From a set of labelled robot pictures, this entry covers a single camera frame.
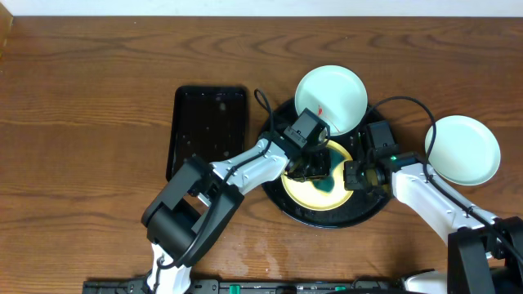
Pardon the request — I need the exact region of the left black cable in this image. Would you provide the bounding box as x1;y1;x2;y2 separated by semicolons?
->
154;88;287;270

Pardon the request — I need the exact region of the light blue plate bottom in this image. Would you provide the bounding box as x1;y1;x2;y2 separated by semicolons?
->
425;115;501;185

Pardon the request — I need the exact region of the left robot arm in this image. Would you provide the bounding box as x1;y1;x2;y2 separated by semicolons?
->
141;136;332;293

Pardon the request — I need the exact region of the green sponge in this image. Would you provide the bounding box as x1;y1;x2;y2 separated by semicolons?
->
313;149;346;194

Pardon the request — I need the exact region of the black round tray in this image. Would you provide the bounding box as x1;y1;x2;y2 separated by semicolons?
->
261;98;391;229

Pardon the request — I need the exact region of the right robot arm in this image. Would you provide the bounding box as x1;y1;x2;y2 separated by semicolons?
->
343;153;522;293

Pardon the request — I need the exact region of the black rectangular tray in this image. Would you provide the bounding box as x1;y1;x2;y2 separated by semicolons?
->
166;85;248;180

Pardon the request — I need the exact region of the yellow plate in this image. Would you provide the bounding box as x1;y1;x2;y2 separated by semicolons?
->
281;140;354;211

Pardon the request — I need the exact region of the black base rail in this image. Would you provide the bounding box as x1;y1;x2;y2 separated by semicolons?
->
82;278;446;294

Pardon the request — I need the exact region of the light blue plate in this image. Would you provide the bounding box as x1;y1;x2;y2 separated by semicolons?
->
425;115;501;185
294;65;368;136

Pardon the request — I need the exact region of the light blue plate top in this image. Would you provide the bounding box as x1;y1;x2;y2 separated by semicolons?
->
294;65;368;136

